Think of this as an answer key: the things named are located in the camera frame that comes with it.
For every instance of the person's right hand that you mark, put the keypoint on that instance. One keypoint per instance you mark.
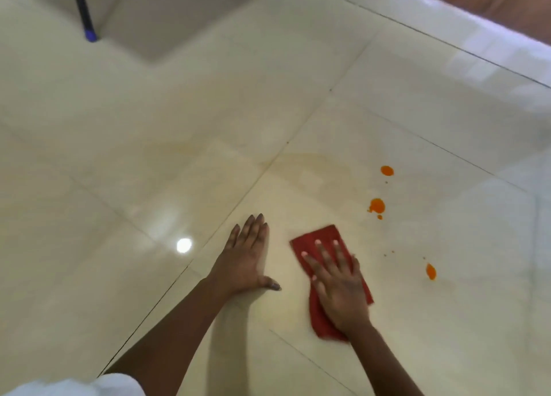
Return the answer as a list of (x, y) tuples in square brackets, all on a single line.
[(342, 292)]

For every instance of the person's left forearm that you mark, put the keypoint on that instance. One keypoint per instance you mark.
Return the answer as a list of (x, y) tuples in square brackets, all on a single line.
[(172, 339)]

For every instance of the white fluffy garment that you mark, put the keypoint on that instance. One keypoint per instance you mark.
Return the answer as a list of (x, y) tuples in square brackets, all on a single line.
[(64, 389)]

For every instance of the orange liquid spill drops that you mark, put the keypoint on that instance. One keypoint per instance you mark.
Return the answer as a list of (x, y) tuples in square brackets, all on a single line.
[(377, 205)]

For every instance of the red cloth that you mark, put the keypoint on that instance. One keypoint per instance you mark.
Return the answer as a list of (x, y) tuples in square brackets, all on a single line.
[(320, 320)]

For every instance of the person's left hand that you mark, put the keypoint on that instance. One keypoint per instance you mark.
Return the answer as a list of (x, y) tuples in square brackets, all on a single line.
[(243, 262)]

